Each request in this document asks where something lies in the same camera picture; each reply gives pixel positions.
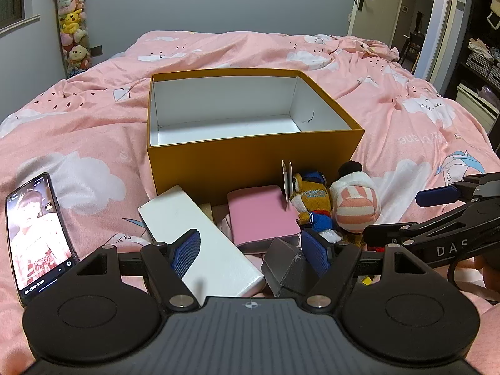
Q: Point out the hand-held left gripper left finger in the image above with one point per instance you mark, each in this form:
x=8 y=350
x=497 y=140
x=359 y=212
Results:
x=186 y=254

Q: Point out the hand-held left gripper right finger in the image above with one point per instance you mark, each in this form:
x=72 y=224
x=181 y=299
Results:
x=315 y=252

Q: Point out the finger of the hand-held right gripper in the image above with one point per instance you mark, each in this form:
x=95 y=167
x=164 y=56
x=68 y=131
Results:
x=386 y=232
x=437 y=195

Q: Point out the white rectangular box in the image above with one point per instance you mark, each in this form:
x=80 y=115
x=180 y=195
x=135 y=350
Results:
x=218 y=258

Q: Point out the pink case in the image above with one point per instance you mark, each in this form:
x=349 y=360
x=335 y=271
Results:
x=261 y=218

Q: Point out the orange cardboard box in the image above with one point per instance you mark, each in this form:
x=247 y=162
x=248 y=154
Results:
x=234 y=164

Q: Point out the grey box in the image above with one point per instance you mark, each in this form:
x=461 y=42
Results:
x=287 y=269

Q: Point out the pink striped plush toy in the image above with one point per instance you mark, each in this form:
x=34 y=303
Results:
x=355 y=207

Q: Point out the orange tiger plush toy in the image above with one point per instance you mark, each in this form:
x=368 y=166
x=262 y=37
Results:
x=312 y=199

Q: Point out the white paper hang tag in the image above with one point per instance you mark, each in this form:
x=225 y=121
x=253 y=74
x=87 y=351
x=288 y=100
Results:
x=286 y=179

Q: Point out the checked storage basket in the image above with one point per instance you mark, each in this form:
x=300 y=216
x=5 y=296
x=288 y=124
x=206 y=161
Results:
x=479 y=64

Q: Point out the black smartphone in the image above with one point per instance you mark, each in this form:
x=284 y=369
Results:
x=39 y=234

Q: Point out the dark wooden chair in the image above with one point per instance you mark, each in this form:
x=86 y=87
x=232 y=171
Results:
x=415 y=41

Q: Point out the pink cloud print blanket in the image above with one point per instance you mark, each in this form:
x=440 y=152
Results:
x=78 y=125

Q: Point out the dark storage shelf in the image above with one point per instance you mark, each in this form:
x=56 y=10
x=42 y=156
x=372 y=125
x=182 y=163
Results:
x=480 y=15

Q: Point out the grey door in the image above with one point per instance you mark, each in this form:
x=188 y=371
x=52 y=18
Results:
x=381 y=4

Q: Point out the clear tube of plush toys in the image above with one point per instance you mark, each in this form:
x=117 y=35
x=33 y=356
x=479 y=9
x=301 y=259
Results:
x=72 y=27

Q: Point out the dark wall switch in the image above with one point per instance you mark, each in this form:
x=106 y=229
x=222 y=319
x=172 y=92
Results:
x=96 y=50

